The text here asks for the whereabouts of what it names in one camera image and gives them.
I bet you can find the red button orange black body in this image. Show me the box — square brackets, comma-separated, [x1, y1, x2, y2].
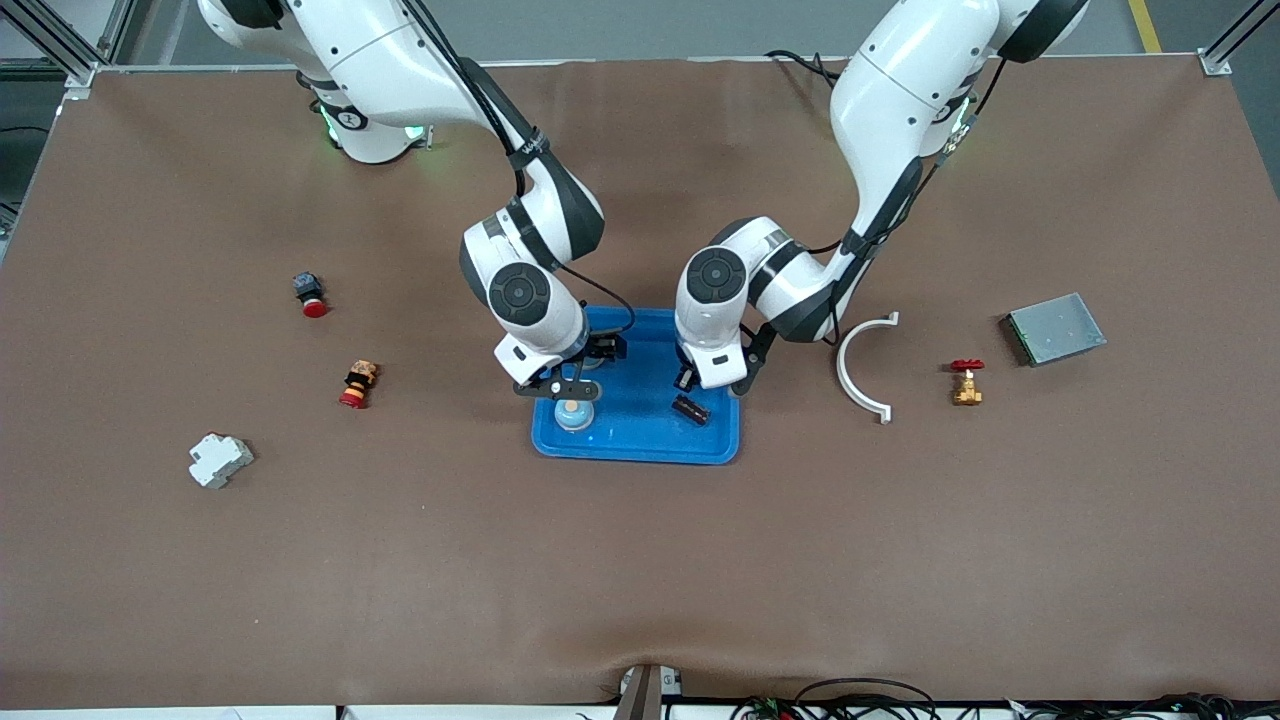
[338, 360, 381, 410]

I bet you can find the black looped cable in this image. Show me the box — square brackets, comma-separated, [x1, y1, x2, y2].
[795, 678, 938, 720]

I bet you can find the black cable bundle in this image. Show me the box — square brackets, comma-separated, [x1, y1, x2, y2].
[1000, 693, 1280, 720]

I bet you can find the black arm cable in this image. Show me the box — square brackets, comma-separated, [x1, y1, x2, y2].
[400, 0, 638, 343]
[805, 55, 1006, 346]

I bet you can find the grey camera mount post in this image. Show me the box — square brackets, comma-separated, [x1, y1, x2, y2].
[612, 662, 689, 720]

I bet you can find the aluminium frame corner post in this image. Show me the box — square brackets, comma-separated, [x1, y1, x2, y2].
[1198, 0, 1280, 77]
[0, 0, 136, 101]

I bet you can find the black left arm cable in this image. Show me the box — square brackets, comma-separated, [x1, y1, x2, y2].
[805, 55, 1006, 346]

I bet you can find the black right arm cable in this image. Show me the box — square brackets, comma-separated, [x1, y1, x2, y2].
[400, 0, 638, 343]

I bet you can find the white half-round pipe clamp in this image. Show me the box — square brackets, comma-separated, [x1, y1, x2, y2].
[835, 311, 901, 425]

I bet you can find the white circuit breaker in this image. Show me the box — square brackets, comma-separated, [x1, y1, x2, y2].
[188, 432, 255, 490]

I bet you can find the black base power cable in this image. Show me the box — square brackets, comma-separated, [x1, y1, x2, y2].
[765, 48, 851, 89]

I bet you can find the silver metal power supply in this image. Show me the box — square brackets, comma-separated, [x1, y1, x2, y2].
[1000, 292, 1108, 368]

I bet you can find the blue plastic tray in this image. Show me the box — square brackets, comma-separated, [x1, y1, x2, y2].
[530, 305, 742, 466]

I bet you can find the brown table mat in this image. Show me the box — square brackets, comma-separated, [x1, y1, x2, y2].
[0, 55, 1280, 709]

